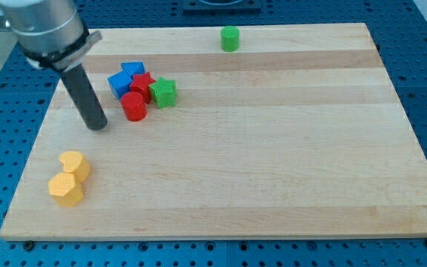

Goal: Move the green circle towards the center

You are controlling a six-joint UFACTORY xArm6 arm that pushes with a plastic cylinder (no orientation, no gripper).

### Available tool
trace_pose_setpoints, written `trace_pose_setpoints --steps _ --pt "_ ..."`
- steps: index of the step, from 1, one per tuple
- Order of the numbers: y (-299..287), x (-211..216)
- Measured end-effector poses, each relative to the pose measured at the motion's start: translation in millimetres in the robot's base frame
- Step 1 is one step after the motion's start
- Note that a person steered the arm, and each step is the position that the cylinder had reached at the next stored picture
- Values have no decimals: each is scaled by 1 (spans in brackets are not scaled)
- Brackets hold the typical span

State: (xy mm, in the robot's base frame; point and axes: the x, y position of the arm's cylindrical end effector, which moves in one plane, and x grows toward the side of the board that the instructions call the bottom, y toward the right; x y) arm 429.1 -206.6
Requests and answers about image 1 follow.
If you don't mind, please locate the green cylinder block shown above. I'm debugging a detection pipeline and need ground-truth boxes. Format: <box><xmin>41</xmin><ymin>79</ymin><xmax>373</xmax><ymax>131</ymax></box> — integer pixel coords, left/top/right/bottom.
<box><xmin>220</xmin><ymin>25</ymin><xmax>240</xmax><ymax>52</ymax></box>

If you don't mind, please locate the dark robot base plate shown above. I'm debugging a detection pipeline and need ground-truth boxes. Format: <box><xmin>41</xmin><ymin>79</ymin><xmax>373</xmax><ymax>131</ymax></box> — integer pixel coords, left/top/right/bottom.
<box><xmin>181</xmin><ymin>0</ymin><xmax>262</xmax><ymax>13</ymax></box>

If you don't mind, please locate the yellow heart block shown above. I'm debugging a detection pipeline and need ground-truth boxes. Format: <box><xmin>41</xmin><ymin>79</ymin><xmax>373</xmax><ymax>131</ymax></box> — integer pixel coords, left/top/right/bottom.
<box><xmin>59</xmin><ymin>151</ymin><xmax>91</xmax><ymax>182</ymax></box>

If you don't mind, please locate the wooden board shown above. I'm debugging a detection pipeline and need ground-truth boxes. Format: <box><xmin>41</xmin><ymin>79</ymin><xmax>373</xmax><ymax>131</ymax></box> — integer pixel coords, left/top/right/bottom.
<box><xmin>0</xmin><ymin>23</ymin><xmax>427</xmax><ymax>241</ymax></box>

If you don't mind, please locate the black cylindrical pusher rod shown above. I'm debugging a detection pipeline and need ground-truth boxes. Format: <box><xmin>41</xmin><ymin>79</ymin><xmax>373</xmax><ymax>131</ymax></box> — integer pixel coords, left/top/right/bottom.
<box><xmin>59</xmin><ymin>65</ymin><xmax>107</xmax><ymax>131</ymax></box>

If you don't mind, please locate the red star block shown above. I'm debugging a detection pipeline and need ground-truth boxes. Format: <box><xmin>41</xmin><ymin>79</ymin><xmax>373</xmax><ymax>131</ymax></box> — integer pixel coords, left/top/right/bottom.
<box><xmin>129</xmin><ymin>72</ymin><xmax>156</xmax><ymax>104</ymax></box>

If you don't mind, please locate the blue block behind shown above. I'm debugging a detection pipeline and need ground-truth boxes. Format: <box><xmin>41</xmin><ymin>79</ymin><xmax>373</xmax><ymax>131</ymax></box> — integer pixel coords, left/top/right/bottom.
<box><xmin>121</xmin><ymin>62</ymin><xmax>145</xmax><ymax>77</ymax></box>

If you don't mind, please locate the yellow hexagon block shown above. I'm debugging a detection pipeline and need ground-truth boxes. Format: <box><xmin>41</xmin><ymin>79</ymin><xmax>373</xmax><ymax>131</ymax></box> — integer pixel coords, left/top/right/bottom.
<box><xmin>48</xmin><ymin>173</ymin><xmax>84</xmax><ymax>208</ymax></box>

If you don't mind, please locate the green star block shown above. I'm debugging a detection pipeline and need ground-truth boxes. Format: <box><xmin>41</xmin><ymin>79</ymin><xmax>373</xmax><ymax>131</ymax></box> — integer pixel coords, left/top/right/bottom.
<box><xmin>148</xmin><ymin>77</ymin><xmax>177</xmax><ymax>109</ymax></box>

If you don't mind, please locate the red cylinder block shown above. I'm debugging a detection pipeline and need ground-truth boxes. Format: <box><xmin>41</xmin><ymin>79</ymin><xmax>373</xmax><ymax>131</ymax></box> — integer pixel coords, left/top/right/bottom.
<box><xmin>120</xmin><ymin>91</ymin><xmax>148</xmax><ymax>122</ymax></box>

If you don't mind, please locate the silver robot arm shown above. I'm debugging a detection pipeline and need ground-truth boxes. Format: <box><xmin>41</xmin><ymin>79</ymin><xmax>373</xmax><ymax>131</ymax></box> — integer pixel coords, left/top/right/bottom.
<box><xmin>0</xmin><ymin>0</ymin><xmax>102</xmax><ymax>72</ymax></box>

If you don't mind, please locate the blue cube block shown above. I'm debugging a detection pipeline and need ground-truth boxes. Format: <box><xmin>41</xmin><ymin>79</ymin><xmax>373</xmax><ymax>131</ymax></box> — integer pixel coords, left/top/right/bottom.
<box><xmin>107</xmin><ymin>71</ymin><xmax>133</xmax><ymax>100</ymax></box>

